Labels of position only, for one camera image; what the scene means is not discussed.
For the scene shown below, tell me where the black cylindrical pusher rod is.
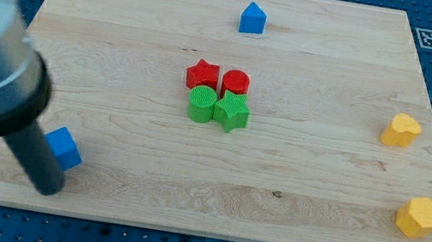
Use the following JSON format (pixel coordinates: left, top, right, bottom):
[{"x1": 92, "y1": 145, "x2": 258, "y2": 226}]
[{"x1": 4, "y1": 121, "x2": 65, "y2": 196}]

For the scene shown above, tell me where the blue cube block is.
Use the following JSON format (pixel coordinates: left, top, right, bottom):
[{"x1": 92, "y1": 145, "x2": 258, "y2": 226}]
[{"x1": 44, "y1": 126, "x2": 82, "y2": 172}]

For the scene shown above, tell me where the wooden board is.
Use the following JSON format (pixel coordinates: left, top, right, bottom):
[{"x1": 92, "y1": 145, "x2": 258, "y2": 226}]
[{"x1": 0, "y1": 0, "x2": 432, "y2": 242}]

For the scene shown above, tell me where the green cylinder block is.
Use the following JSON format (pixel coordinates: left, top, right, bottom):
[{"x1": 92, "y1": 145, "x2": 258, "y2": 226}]
[{"x1": 187, "y1": 85, "x2": 217, "y2": 124}]

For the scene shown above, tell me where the red star block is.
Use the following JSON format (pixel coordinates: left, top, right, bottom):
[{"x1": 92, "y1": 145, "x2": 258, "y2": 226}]
[{"x1": 186, "y1": 58, "x2": 220, "y2": 90}]

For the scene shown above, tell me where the green star block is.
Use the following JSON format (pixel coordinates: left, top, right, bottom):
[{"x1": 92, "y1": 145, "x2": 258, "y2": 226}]
[{"x1": 213, "y1": 90, "x2": 250, "y2": 133}]

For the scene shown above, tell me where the red cylinder block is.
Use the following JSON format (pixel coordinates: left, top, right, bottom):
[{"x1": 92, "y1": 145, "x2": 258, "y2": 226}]
[{"x1": 220, "y1": 70, "x2": 250, "y2": 98}]

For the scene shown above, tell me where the blue triangular prism block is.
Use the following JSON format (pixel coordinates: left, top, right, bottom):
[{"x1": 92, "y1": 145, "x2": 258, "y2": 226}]
[{"x1": 238, "y1": 2, "x2": 267, "y2": 34}]

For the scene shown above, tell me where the yellow heart block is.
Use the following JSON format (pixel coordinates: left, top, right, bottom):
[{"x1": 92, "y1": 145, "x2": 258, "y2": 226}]
[{"x1": 380, "y1": 113, "x2": 423, "y2": 148}]

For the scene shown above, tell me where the yellow hexagon block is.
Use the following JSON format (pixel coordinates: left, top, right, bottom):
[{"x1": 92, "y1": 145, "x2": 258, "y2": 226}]
[{"x1": 394, "y1": 197, "x2": 432, "y2": 239}]

